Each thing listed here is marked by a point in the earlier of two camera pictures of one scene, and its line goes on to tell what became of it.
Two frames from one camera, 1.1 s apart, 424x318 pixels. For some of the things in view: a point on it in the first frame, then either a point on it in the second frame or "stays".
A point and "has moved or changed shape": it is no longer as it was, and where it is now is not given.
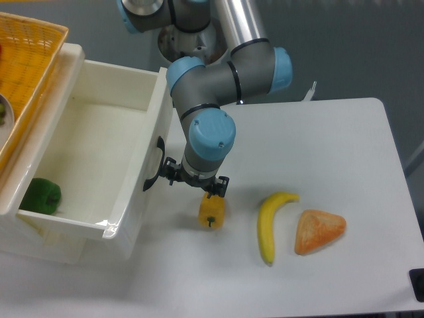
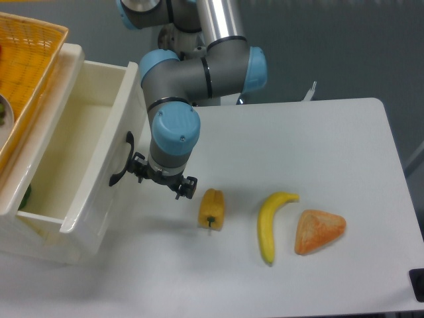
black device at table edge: x=417 y=278 stays
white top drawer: x=99 y=163 has moved or changed shape
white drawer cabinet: x=23 y=240 stays
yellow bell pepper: x=211 y=211 stays
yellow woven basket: x=29 y=48 stays
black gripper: x=173 y=171 -> x=140 y=167
